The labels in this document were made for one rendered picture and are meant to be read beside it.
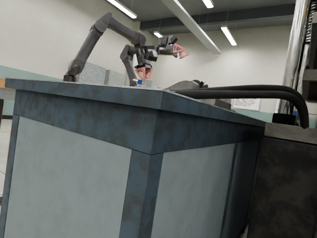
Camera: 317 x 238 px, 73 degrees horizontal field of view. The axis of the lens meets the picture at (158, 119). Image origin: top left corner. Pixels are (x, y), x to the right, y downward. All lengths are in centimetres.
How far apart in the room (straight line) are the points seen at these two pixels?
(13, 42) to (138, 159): 633
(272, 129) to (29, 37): 644
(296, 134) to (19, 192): 105
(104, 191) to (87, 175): 7
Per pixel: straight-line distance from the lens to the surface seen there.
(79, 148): 59
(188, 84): 108
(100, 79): 746
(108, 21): 129
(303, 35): 114
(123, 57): 175
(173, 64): 973
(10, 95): 109
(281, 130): 102
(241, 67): 869
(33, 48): 686
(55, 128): 68
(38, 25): 702
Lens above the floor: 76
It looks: 2 degrees down
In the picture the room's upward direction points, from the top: 9 degrees clockwise
